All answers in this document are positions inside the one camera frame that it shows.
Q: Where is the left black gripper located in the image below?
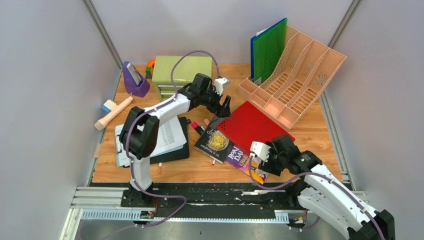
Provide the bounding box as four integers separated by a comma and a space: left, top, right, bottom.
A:
200, 85, 232, 119

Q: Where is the red folder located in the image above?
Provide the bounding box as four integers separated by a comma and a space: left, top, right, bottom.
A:
216, 101, 287, 152

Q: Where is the black Moon and Sixpence book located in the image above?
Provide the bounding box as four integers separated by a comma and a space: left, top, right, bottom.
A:
194, 116, 234, 159

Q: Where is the purple Roald Dahl book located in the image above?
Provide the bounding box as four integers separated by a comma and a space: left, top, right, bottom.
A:
226, 145, 269, 184

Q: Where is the peach file organizer rack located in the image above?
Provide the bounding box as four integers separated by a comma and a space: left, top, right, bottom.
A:
238, 26, 347, 131

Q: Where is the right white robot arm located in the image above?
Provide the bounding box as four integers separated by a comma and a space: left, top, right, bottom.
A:
249, 134, 396, 240

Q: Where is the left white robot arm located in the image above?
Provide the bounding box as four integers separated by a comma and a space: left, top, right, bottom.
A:
119, 73, 231, 207

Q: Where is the pink highlighter marker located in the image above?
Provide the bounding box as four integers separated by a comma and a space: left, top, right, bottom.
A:
191, 122, 205, 136

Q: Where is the green drawer cabinet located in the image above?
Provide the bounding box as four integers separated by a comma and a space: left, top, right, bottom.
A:
152, 55, 213, 101

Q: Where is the clipboard with white papers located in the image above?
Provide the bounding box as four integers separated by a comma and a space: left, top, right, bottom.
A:
114, 116, 188, 168

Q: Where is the blue folder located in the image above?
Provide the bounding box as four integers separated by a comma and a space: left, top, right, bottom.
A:
250, 17, 288, 82

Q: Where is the orange tape dispenser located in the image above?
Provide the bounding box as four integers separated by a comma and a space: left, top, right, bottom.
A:
145, 59, 156, 79

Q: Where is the purple phone stand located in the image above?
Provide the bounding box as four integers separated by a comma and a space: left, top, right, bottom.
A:
122, 61, 150, 98

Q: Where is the grey phone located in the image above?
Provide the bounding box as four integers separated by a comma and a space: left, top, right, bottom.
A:
126, 62, 142, 86

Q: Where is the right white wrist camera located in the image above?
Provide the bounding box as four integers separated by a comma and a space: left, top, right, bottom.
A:
249, 141, 271, 165

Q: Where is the black mounting base plate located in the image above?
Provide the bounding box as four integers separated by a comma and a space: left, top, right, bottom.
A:
120, 182, 306, 220

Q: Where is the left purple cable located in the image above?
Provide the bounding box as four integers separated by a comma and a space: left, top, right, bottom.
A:
124, 50, 221, 229

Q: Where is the purple cable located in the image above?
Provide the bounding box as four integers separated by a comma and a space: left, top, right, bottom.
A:
124, 50, 221, 229
247, 155, 387, 240

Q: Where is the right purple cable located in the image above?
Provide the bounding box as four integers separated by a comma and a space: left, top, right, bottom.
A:
247, 155, 387, 240

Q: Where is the aluminium frame rail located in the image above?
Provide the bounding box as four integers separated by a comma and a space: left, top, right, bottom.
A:
60, 182, 315, 240

